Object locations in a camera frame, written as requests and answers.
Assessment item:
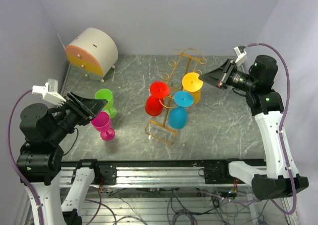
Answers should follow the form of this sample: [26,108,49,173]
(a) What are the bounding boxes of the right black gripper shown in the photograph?
[199,58,257,92]

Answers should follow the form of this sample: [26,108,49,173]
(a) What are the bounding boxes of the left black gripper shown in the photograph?
[48,89,108,142]

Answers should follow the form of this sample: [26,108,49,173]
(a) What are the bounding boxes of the pink plastic wine glass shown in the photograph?
[91,111,115,141]

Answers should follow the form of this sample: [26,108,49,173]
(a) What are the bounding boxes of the green plastic wine glass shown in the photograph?
[95,88,117,119]

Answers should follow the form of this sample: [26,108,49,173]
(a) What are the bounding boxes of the orange plastic wine glass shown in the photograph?
[182,72,203,105]

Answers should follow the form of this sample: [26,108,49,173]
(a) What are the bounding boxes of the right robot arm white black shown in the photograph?
[199,55,309,201]

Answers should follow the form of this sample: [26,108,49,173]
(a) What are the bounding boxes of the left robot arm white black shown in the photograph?
[15,92,107,225]

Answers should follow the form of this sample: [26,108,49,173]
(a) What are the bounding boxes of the blue plastic wine glass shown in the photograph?
[168,90,194,130]

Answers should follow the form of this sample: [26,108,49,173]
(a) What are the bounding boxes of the red plastic wine glass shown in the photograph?
[145,81,170,116]

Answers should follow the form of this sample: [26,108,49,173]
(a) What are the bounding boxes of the round cream mini drawer cabinet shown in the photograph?
[65,27,119,83]

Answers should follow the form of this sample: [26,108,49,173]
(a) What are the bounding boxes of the gold wire wine glass rack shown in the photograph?
[145,48,207,145]

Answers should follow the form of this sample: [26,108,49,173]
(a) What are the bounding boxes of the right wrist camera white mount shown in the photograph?
[234,45,247,66]

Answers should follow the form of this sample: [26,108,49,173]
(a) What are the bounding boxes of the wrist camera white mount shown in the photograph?
[32,78,66,107]
[234,45,247,66]

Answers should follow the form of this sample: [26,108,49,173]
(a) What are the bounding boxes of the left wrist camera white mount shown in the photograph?
[32,78,66,107]

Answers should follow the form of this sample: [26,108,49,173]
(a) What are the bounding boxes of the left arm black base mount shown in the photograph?
[93,161,117,185]

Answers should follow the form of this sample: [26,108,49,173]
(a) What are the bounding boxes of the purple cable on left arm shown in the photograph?
[6,90,45,225]

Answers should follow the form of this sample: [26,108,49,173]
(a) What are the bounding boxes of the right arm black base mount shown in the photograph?
[203,159,235,184]

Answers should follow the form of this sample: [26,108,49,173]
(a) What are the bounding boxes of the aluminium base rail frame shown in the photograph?
[14,157,299,225]

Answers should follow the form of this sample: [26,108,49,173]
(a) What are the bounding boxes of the loose cables under frame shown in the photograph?
[81,185,286,225]

